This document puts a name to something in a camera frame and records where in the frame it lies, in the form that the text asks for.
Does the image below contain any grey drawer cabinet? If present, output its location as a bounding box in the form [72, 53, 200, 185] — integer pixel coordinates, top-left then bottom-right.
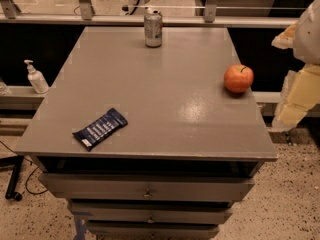
[13, 25, 279, 240]

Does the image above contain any middle grey drawer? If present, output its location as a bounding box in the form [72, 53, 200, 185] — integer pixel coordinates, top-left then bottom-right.
[68, 202, 232, 224]

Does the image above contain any top grey drawer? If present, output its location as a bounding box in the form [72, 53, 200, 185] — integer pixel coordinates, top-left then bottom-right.
[39, 173, 254, 202]

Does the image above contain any red apple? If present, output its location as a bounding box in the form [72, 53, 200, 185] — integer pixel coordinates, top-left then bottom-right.
[224, 64, 254, 94]

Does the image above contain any silver soda can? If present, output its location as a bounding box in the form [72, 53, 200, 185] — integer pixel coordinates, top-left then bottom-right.
[144, 7, 162, 48]

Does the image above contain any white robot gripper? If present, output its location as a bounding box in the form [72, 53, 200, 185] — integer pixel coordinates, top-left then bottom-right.
[271, 0, 320, 132]

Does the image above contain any bottom grey drawer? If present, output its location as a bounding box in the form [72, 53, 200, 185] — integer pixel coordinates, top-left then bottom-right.
[87, 221, 219, 239]

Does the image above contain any black stand leg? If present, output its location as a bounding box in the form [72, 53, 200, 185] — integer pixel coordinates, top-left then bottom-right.
[0, 156, 23, 201]

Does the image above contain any blue rxbar blueberry wrapper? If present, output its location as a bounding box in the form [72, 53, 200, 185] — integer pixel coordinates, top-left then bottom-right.
[73, 108, 128, 151]

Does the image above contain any white pump bottle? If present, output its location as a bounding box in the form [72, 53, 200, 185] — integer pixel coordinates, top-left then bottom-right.
[24, 59, 49, 94]

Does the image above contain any grey drawer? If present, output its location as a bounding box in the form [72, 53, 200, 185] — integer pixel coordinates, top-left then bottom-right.
[39, 173, 254, 202]
[87, 221, 219, 239]
[68, 202, 232, 224]

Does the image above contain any metal railing frame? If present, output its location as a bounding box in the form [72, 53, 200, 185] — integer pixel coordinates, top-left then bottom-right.
[0, 0, 313, 28]

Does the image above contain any black floor cable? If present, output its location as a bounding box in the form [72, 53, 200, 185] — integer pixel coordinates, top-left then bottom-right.
[0, 140, 49, 196]

